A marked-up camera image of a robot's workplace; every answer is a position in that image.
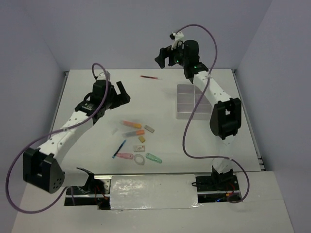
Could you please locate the clear tape ring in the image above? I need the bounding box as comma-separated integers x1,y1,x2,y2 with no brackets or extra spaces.
133,154,146,167

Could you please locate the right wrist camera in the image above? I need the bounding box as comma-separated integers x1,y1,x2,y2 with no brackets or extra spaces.
170,31,184,50

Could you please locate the orange highlighter clear cap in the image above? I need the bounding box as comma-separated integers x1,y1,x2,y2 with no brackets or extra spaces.
122,130,145,138

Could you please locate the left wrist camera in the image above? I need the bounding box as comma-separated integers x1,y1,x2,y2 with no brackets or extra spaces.
97,71,110,81

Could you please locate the yellow eraser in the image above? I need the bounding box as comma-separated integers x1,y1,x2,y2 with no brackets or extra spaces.
138,136,145,143

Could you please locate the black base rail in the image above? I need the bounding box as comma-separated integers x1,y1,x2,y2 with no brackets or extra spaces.
64,174,242,210

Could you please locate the white eraser red label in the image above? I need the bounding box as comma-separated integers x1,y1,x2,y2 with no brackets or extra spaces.
133,145,145,152

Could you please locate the grey eraser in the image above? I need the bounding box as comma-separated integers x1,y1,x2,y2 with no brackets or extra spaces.
144,125,155,133

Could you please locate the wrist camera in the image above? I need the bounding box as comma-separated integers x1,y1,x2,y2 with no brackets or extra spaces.
97,71,110,81
170,31,184,50

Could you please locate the white compartment container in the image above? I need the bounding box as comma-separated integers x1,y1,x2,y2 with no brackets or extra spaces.
193,87,212,120
175,84,195,119

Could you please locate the green highlighter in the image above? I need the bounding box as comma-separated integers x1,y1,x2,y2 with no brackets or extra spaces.
145,153,162,164

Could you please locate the left white compartment container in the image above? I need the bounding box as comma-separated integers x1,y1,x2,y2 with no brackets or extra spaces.
175,84,195,119

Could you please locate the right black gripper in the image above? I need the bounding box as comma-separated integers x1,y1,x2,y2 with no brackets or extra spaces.
155,40,189,69

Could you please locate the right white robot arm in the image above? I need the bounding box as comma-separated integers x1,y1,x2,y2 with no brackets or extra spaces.
155,39,242,190

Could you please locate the red pen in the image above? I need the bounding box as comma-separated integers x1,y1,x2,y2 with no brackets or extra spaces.
140,75,162,80

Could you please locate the blue pen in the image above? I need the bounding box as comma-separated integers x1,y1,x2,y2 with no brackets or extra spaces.
112,139,127,159

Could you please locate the right white compartment container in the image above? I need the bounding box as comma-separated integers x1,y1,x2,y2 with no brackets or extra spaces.
193,87,212,120

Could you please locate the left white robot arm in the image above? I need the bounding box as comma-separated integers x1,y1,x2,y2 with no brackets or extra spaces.
23,80,130,194

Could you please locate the white base cover plate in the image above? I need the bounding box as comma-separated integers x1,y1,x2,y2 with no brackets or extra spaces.
110,174,200,210

